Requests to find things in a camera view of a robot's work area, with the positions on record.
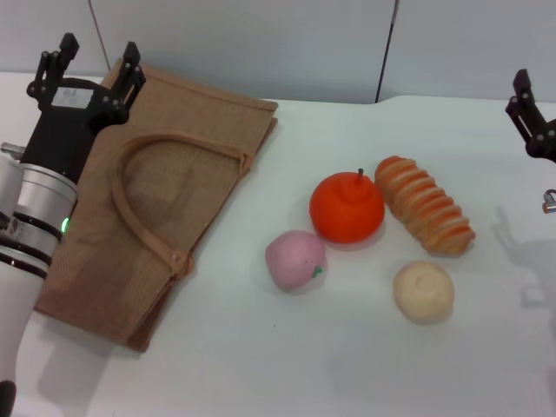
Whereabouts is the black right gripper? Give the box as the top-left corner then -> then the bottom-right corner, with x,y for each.
505,68 -> 556,164

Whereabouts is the beige round bun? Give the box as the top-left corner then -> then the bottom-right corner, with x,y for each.
393,260 -> 455,325

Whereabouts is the orange toy fruit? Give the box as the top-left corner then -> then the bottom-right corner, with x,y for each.
308,168 -> 387,245

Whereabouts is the pink toy peach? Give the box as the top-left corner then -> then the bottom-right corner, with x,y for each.
264,229 -> 328,295

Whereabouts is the orange striped bread loaf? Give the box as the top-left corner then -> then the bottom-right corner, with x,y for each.
374,155 -> 477,256

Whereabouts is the brown burlap handbag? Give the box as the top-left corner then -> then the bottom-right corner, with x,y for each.
33,58 -> 280,354

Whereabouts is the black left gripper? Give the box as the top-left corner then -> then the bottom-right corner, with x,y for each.
21,32 -> 147,184

